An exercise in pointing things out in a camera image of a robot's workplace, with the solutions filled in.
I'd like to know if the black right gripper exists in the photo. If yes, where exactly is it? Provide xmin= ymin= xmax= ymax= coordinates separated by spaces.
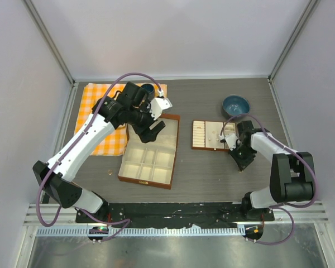
xmin=227 ymin=142 xmax=256 ymax=170

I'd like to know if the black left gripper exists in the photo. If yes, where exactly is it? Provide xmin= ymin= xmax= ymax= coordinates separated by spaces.
xmin=128 ymin=99 xmax=165 ymax=143

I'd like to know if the brown jewelry box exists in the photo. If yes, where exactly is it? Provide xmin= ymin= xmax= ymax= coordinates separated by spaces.
xmin=118 ymin=113 xmax=180 ymax=189

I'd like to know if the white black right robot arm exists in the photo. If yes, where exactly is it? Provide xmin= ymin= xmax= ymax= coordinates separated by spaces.
xmin=220 ymin=121 xmax=317 ymax=221

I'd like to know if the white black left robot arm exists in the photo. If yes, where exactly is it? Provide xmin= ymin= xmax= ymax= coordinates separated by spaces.
xmin=33 ymin=82 xmax=172 ymax=223

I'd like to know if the brown jewelry tray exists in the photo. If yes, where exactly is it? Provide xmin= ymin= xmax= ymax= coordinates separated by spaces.
xmin=192 ymin=120 xmax=237 ymax=151

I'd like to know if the orange white checkered cloth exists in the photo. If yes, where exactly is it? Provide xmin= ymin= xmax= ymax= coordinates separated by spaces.
xmin=70 ymin=82 xmax=157 ymax=159

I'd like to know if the small dark blue cup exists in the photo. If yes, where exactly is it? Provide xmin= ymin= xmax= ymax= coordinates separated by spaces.
xmin=141 ymin=83 xmax=155 ymax=96

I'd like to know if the blue ceramic bowl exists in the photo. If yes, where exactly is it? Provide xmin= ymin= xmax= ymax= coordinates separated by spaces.
xmin=221 ymin=95 xmax=251 ymax=119

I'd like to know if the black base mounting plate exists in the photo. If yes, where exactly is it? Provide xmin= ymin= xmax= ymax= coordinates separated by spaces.
xmin=75 ymin=201 xmax=276 ymax=230

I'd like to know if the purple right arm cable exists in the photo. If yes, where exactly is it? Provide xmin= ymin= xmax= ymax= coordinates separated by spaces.
xmin=221 ymin=114 xmax=320 ymax=246

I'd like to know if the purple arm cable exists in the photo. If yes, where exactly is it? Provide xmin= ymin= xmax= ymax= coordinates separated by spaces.
xmin=221 ymin=114 xmax=320 ymax=246
xmin=36 ymin=72 xmax=165 ymax=243

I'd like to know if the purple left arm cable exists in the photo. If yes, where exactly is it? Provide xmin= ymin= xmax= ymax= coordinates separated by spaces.
xmin=36 ymin=72 xmax=165 ymax=243

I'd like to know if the white slotted cable duct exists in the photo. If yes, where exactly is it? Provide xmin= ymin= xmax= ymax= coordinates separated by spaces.
xmin=36 ymin=225 xmax=245 ymax=237

